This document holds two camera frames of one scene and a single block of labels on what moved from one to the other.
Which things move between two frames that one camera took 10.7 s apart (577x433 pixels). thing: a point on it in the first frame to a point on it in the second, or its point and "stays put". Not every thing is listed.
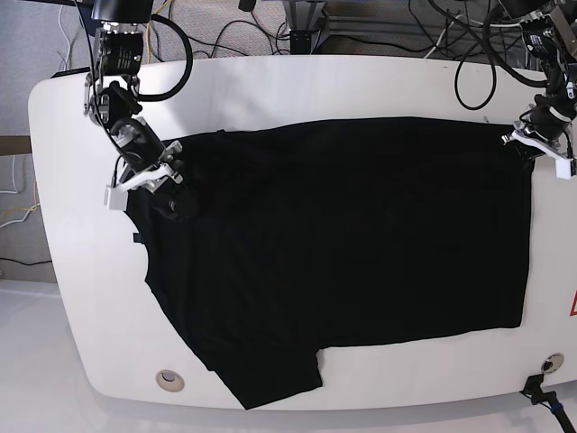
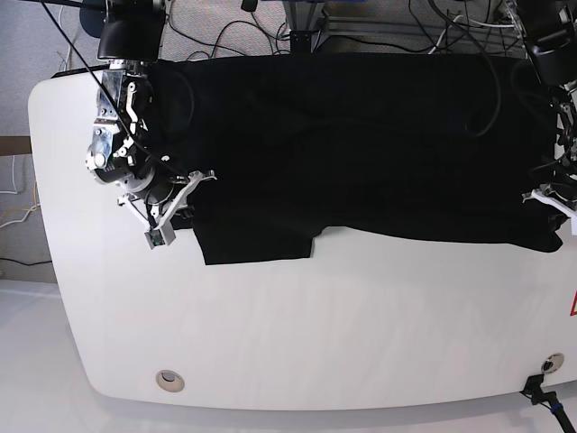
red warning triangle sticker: (573, 308) stays put
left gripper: (543, 129) to (550, 197)
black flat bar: (71, 71) stays put
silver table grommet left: (169, 381) stays put
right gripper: (147, 166) to (160, 211)
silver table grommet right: (553, 363) stays put
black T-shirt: (337, 234) to (304, 146)
